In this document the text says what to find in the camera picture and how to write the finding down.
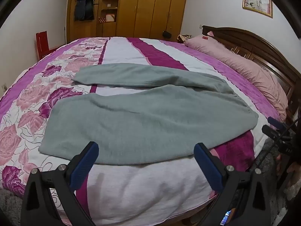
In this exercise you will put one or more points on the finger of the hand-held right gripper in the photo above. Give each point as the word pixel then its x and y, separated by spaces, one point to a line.
pixel 274 122
pixel 270 131

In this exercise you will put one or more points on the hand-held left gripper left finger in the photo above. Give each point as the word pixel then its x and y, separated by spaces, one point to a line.
pixel 85 162

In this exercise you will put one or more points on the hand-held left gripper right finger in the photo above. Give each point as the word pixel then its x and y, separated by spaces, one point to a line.
pixel 208 167

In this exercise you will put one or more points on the person's right hand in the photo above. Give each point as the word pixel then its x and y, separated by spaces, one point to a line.
pixel 290 169

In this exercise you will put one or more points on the grey shaggy rug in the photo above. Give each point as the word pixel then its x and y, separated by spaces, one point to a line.
pixel 270 160

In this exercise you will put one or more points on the pink pillow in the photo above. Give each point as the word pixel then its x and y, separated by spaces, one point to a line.
pixel 249 70

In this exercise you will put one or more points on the dark wooden headboard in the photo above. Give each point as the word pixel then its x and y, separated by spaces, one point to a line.
pixel 265 51

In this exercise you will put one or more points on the floral pink purple quilt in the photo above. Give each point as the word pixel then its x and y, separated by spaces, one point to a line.
pixel 131 49

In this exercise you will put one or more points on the beige bag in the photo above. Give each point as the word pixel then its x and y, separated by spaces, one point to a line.
pixel 184 37

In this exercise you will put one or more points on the red slatted chair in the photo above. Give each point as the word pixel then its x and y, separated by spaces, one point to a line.
pixel 42 43

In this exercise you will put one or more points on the small black hanging bag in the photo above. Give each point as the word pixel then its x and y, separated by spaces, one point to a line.
pixel 167 34

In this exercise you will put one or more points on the dark hanging jacket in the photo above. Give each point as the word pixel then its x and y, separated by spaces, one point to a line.
pixel 84 7

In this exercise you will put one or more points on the wooden wardrobe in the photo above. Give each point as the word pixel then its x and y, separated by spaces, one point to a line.
pixel 145 9

